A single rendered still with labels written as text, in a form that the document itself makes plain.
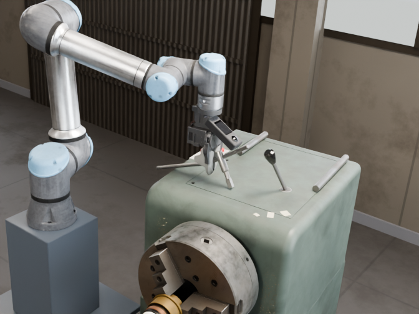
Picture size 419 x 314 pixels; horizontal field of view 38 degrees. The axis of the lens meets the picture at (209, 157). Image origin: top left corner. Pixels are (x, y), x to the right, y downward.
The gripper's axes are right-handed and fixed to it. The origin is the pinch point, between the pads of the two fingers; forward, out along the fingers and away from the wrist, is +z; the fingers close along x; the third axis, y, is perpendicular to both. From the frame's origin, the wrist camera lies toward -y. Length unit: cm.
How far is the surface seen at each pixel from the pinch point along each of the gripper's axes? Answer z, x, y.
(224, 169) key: -2.7, 1.3, -4.9
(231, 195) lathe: 3.0, 5.0, -9.5
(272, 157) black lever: -9.9, 0.0, -19.2
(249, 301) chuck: 20.3, 25.1, -27.6
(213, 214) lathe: 4.8, 14.6, -9.4
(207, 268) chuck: 9.6, 31.8, -18.1
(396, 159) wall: 76, -224, -9
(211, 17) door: 11, -235, 140
